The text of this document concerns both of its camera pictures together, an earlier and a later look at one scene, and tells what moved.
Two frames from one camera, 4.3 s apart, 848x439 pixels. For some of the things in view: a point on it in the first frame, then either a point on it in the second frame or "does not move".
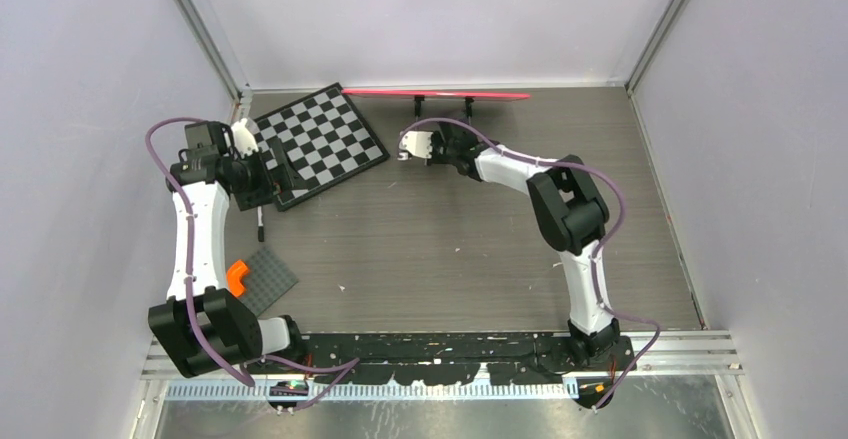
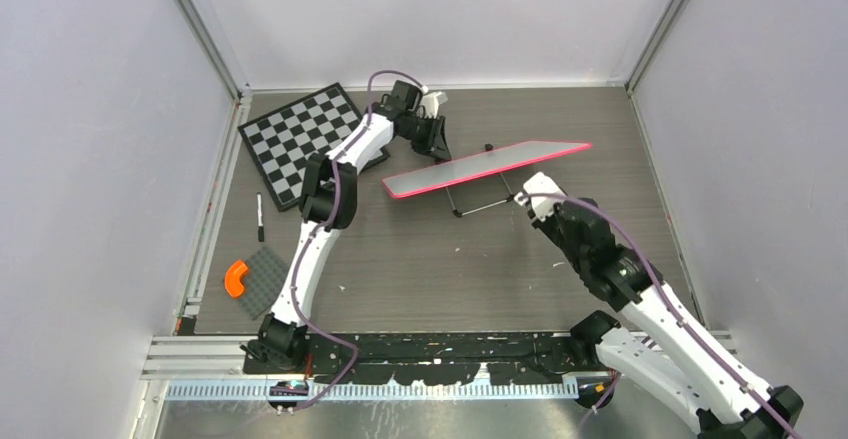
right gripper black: (435, 139) -> (544, 226)
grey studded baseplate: (265, 282) does not move
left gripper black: (265, 193) -> (435, 143)
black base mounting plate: (449, 359) does not move
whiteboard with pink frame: (420, 95) -> (443, 178)
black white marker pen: (260, 224) does not move
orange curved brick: (233, 275) does not move
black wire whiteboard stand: (419, 98) -> (457, 213)
